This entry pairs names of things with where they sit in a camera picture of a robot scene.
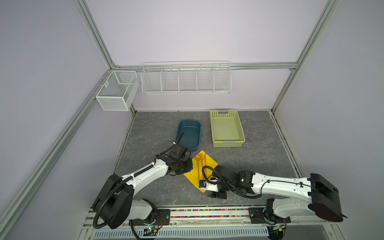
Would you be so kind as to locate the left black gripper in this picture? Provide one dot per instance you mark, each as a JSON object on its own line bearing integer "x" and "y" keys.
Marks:
{"x": 189, "y": 168}

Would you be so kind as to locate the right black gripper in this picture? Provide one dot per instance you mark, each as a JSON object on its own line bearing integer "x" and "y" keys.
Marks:
{"x": 217, "y": 195}

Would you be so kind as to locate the orange plastic spoon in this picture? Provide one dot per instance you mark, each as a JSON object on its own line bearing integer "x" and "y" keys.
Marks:
{"x": 199, "y": 158}

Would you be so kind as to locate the orange plastic fork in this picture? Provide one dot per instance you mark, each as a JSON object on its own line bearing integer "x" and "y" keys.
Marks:
{"x": 202, "y": 160}

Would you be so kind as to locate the yellow paper napkin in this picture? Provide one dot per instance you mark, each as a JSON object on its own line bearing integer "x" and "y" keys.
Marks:
{"x": 192, "y": 175}

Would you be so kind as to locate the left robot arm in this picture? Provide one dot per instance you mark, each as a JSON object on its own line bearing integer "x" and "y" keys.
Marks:
{"x": 115, "y": 202}

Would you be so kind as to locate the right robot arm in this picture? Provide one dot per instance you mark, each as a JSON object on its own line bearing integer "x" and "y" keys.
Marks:
{"x": 310, "y": 196}

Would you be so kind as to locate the dark teal plastic tray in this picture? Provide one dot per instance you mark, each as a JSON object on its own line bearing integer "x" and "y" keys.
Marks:
{"x": 192, "y": 133}

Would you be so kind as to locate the light green plastic basket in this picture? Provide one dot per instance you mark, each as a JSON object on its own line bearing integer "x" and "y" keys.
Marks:
{"x": 227, "y": 130}

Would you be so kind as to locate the small white mesh basket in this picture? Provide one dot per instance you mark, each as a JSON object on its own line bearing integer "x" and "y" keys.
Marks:
{"x": 118, "y": 91}

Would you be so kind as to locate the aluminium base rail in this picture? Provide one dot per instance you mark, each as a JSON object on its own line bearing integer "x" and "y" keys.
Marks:
{"x": 216, "y": 222}

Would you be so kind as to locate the long white wire rack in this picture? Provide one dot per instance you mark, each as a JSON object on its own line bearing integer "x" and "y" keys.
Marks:
{"x": 187, "y": 77}

